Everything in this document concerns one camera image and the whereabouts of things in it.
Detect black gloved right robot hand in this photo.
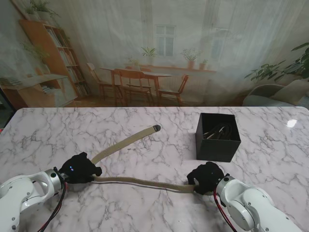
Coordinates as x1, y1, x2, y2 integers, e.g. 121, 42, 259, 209
187, 161, 229, 195

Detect arm red black cables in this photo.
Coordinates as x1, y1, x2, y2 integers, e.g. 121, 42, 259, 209
36, 181, 69, 232
213, 190, 239, 232

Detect dark brown woven belt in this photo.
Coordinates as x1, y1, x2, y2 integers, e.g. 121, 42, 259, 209
202, 122, 237, 141

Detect left arm red black cables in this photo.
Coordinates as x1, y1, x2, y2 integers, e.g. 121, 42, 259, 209
36, 181, 69, 232

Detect black belt storage box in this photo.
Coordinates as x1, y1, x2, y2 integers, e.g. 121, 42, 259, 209
195, 112, 241, 163

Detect beige woven belt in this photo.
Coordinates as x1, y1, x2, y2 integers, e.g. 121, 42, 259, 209
91, 124, 201, 194

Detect printed room backdrop cloth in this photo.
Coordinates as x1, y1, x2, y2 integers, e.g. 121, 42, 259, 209
0, 0, 309, 108

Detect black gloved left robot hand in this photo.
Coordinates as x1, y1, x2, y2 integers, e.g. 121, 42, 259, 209
59, 151, 103, 186

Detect right arm red black cables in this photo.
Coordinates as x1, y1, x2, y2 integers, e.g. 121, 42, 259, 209
213, 190, 239, 232

